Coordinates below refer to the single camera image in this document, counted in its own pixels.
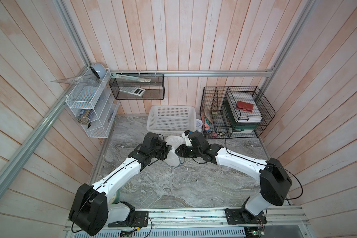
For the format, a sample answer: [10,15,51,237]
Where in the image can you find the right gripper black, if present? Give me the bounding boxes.
[174,145,203,158]

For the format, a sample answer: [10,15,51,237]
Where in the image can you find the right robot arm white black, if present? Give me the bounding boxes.
[167,131,293,225]

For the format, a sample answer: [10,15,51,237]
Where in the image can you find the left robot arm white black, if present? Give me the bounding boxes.
[68,132,172,236]

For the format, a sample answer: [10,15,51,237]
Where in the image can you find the colourful folders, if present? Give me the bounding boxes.
[202,104,214,131]

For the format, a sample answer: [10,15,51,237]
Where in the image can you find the white perforated plastic basket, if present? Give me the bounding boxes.
[146,105,196,136]

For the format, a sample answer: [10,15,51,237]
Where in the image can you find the green books stack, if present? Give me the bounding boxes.
[221,99,259,133]

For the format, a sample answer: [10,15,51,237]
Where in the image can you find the white calculator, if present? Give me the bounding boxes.
[120,87,146,97]

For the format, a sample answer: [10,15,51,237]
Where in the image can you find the white notebook stack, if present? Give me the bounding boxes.
[226,92,263,123]

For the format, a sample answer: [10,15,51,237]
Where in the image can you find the red wallet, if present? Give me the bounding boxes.
[236,101,254,113]

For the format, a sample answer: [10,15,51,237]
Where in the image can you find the green analog clock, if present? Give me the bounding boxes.
[110,190,120,204]

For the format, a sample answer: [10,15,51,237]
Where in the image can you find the metal roll on shelf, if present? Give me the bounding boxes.
[76,109,94,125]

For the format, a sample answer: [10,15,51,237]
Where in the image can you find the white ruler in basket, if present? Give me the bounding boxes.
[112,73,151,83]

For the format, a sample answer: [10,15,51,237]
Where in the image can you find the clear triangle ruler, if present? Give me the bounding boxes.
[52,74,101,87]

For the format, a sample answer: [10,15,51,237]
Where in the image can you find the grey round speaker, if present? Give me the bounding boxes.
[90,63,107,80]

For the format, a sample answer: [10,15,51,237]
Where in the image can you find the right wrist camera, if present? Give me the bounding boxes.
[182,130,192,147]

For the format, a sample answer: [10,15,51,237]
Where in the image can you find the black wire desk organizer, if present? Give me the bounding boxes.
[200,86,276,139]

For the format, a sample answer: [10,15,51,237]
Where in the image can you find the black wire wall basket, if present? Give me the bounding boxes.
[109,74,165,100]

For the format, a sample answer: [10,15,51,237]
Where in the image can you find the white wire wall shelf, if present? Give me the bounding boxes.
[65,68,119,138]

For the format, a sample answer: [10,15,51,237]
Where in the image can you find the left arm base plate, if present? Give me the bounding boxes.
[108,210,149,228]

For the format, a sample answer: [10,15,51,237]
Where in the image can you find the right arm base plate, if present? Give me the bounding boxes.
[224,208,267,225]

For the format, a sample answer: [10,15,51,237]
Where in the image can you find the horizontal aluminium wall rail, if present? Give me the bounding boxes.
[111,70,273,77]

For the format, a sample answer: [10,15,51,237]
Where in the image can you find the aluminium front rail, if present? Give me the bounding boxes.
[62,205,310,231]

